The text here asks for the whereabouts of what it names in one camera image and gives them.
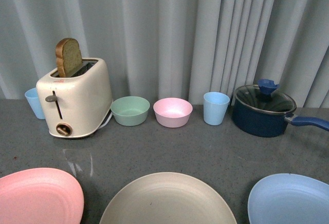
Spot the blue plate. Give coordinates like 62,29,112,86
248,173,328,223

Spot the pink plate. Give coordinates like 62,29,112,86
1,168,84,223

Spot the pink bowl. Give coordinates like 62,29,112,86
153,98,193,128

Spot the mint green bowl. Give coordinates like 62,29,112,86
111,96,150,126

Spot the light blue cup right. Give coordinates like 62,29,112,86
204,92,230,126

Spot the light blue cup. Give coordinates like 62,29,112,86
25,88,45,120
204,92,230,126

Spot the grey pleated curtain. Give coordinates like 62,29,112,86
1,0,328,108

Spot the cream white toaster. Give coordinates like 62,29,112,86
36,58,113,138

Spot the beige plate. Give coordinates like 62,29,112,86
100,172,236,223

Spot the glass pot lid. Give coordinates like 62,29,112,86
234,79,297,114

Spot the dark blue saucepan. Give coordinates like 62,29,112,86
232,97,328,138

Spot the toasted bread slice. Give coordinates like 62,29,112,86
55,38,82,78

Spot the light blue cup left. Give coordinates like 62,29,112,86
25,88,45,120

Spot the white toaster power cable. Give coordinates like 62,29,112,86
97,113,114,130

